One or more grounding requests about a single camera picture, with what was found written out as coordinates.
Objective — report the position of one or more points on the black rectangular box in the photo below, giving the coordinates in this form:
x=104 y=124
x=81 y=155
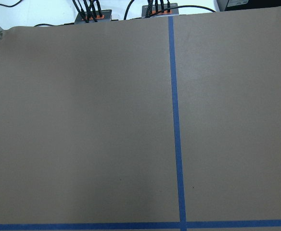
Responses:
x=233 y=5

